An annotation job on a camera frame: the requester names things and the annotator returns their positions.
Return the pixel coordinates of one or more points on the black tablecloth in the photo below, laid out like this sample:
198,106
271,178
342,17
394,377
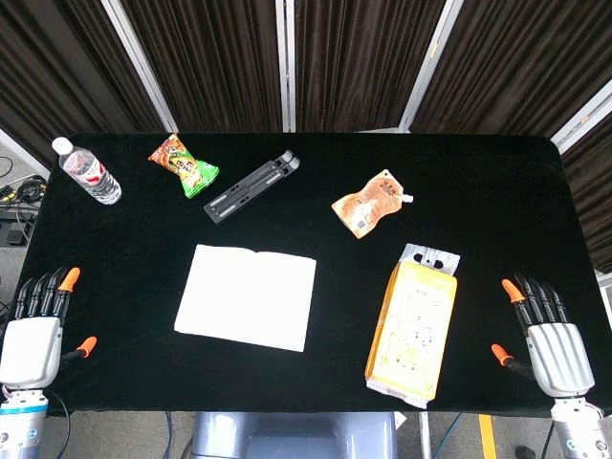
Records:
334,158

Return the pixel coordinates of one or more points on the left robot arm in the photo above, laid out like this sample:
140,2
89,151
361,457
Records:
21,425

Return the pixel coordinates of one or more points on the green orange snack bag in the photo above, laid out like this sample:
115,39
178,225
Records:
184,165

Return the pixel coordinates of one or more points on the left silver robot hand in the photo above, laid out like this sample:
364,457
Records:
28,344

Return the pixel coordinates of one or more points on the orange spouted drink pouch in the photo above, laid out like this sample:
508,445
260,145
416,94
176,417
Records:
370,203

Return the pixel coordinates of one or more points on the clear plastic water bottle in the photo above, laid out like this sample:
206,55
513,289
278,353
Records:
88,172

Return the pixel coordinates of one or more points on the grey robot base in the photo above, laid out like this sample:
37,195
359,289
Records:
294,435

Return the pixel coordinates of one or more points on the open white notebook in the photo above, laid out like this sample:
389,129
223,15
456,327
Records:
246,297

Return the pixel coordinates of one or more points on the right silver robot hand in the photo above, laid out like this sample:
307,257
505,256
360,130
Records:
559,354

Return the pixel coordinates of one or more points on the black folding stand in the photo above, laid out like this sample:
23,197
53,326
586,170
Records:
252,187

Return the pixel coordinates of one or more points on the yellow packaged goods bag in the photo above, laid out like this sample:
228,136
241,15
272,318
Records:
413,330

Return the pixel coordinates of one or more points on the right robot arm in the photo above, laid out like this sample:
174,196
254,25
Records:
581,428

